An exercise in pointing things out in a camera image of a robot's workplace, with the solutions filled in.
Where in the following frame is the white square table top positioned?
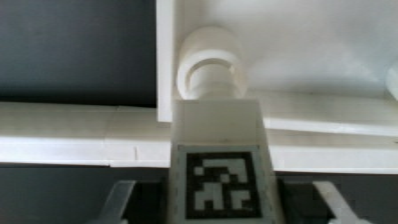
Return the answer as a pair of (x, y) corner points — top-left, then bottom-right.
(155, 0), (398, 136)

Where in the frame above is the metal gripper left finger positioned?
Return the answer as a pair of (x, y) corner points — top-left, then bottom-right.
(87, 180), (165, 224)

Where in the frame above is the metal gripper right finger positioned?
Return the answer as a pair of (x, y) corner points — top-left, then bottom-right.
(279, 180), (371, 224)

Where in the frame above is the white table leg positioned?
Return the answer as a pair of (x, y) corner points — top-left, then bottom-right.
(167, 64), (284, 224)

